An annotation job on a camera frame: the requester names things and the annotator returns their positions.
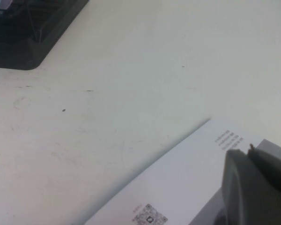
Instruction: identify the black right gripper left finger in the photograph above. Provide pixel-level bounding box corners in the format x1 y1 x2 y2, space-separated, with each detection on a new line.
221 149 281 225

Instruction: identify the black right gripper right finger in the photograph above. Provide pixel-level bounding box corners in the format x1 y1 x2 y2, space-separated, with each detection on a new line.
247 143 281 188

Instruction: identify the pink lilac plate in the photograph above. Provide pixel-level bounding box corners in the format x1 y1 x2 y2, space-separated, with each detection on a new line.
0 0 15 10

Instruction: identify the black plastic drip tray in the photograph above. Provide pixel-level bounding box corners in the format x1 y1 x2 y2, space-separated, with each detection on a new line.
0 0 90 70

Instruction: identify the black wire dish rack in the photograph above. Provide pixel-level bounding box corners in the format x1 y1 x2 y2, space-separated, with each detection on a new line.
0 0 44 44

